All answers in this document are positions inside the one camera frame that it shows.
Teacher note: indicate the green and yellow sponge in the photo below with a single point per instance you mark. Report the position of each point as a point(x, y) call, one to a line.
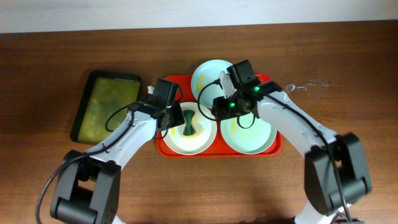
point(189, 130)

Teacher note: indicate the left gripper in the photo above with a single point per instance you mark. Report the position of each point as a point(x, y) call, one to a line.
point(173, 118)

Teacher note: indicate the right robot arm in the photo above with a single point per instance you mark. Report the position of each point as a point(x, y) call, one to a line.
point(336, 171)

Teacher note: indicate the black tray with yellow liquid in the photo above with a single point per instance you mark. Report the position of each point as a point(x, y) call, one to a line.
point(103, 105)

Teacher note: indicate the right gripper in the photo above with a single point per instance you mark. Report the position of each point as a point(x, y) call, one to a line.
point(221, 111)

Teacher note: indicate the white plate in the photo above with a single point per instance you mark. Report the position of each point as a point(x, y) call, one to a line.
point(206, 131)

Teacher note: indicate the light blue plate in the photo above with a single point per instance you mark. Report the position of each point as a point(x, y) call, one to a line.
point(205, 74)

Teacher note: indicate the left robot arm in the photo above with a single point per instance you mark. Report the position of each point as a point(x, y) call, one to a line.
point(88, 183)

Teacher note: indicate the light green plate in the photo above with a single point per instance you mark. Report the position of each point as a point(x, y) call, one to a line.
point(248, 134)

